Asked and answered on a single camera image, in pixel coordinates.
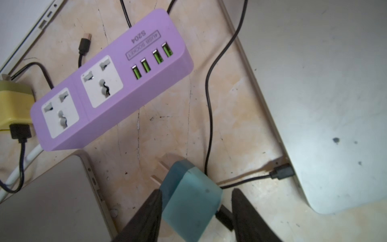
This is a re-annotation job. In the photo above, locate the yellow usb charger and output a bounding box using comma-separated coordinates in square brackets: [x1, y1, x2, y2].
[1, 74, 35, 131]

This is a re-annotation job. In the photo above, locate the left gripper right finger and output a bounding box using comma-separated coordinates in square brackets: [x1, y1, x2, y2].
[231, 189, 281, 242]

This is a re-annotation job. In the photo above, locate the silver laptop front left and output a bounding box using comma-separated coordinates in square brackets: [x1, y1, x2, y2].
[1, 150, 118, 242]

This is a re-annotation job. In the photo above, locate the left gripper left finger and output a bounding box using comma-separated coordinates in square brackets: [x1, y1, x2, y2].
[112, 189, 162, 242]

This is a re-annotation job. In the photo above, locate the silver laptop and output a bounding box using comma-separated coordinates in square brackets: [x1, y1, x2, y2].
[1, 150, 118, 242]
[238, 1, 387, 214]

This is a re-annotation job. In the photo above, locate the white laptop back left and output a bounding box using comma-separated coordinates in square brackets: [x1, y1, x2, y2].
[1, 0, 64, 74]

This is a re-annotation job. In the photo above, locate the white power cord left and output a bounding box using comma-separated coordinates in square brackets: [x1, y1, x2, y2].
[0, 143, 44, 203]

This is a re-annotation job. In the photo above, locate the purple power strip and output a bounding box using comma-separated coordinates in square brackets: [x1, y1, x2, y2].
[30, 9, 193, 151]

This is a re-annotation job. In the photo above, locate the silver laptop front right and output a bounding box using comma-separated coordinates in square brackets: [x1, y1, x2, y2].
[238, 1, 387, 214]

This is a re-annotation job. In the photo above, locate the teal usb charger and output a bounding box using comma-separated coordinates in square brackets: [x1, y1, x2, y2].
[158, 153, 223, 242]

